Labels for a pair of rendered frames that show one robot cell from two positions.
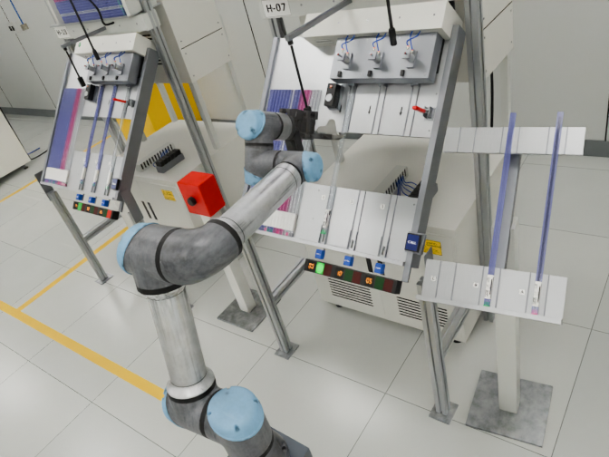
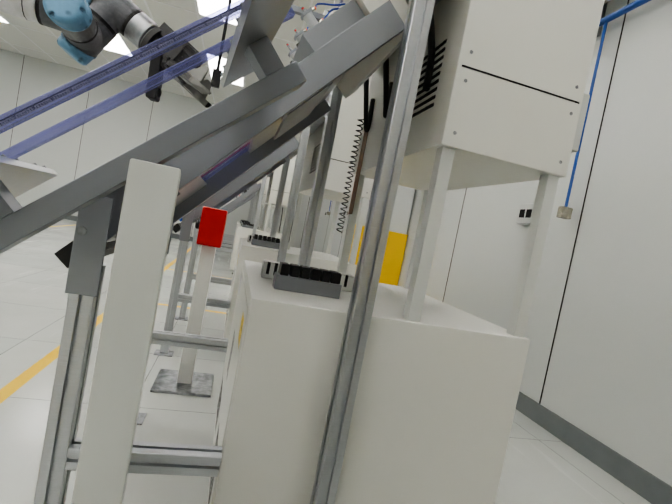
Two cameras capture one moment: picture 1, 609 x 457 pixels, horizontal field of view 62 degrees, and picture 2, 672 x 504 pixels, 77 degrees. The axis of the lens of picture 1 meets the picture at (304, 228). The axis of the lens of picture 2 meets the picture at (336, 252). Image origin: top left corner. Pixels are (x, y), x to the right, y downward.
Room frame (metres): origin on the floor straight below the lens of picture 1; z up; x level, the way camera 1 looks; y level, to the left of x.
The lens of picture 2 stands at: (0.73, -1.03, 0.77)
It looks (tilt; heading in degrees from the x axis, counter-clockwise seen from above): 2 degrees down; 32
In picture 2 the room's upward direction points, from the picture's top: 11 degrees clockwise
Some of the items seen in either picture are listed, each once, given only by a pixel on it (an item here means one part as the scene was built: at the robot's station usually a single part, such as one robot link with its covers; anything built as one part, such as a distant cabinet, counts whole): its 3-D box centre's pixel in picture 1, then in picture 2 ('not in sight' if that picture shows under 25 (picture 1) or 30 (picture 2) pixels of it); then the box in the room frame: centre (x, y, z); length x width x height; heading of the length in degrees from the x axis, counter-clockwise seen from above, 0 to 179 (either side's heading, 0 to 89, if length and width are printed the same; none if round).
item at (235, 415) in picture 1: (237, 421); not in sight; (0.78, 0.28, 0.72); 0.13 x 0.12 x 0.14; 51
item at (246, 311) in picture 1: (224, 249); (199, 296); (1.99, 0.38, 0.39); 0.24 x 0.24 x 0.78; 46
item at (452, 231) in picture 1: (411, 231); (336, 393); (1.82, -0.46, 0.31); 0.70 x 0.65 x 0.62; 46
